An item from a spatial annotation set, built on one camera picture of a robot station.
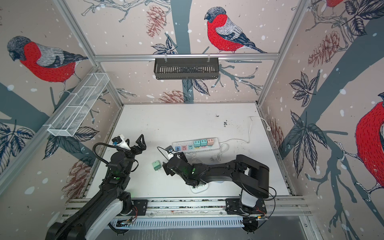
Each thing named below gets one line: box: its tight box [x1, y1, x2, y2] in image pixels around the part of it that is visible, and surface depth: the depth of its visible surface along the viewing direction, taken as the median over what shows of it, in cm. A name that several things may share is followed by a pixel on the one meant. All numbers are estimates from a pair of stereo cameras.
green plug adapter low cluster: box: [151, 160, 162, 172], surface depth 89 cm
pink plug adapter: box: [207, 138, 214, 146], surface depth 92 cm
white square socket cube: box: [190, 183, 209, 194], surface depth 79 cm
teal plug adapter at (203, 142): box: [200, 139, 207, 147], surface depth 92 cm
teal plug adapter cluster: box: [194, 140, 201, 148], surface depth 92 cm
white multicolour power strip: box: [172, 137, 221, 153], surface depth 94 cm
